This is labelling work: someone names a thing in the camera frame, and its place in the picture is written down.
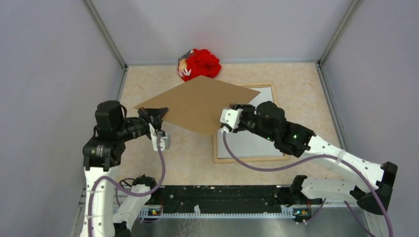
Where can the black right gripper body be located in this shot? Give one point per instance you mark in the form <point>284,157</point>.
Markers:
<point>249,122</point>

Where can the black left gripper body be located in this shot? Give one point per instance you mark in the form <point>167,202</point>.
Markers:
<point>143,113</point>

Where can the printed colour photo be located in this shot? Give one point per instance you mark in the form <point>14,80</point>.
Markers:
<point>252,130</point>

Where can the light wooden picture frame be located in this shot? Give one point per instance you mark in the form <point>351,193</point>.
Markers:
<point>252,130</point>

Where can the brown cardboard backing board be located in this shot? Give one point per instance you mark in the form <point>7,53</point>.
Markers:
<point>196,105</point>

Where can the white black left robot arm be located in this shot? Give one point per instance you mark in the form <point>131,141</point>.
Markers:
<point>110,209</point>

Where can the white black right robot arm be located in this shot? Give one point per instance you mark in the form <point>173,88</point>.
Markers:
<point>367,184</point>

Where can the red crumpled cloth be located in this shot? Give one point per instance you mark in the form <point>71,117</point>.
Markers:
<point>198,62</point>

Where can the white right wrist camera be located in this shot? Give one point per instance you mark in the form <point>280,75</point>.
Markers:
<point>229,119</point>

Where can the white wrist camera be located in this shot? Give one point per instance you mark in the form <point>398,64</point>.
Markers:
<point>159,138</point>
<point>229,119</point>

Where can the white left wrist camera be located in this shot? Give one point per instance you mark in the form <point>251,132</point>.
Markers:
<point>159,138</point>

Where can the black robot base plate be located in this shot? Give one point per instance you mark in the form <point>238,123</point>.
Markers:
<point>267,193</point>

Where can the aluminium rail front edge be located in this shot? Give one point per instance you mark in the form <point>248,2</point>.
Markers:
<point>241,209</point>

